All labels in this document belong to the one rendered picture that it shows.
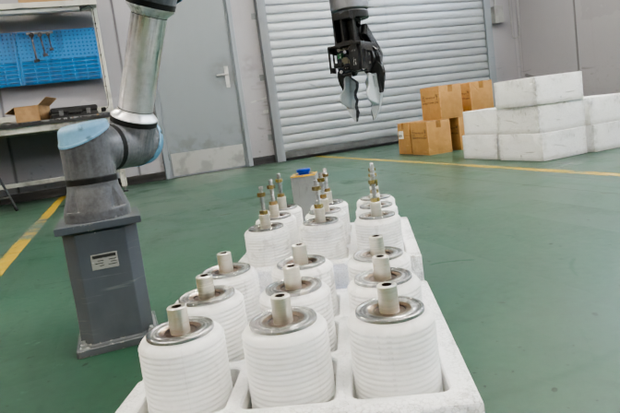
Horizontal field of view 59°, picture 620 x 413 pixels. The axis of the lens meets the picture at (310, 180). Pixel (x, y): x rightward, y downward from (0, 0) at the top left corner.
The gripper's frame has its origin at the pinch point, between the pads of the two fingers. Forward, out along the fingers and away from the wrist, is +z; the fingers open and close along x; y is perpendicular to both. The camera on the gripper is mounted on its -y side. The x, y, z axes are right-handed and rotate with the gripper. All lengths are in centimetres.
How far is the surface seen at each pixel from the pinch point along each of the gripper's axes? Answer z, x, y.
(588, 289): 46, 37, -30
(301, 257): 20.0, 1.1, 35.2
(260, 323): 21, 8, 58
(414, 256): 28.5, 8.7, 5.4
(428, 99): -3, -97, -394
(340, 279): 31.7, -5.0, 10.9
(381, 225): 22.3, 2.4, 4.7
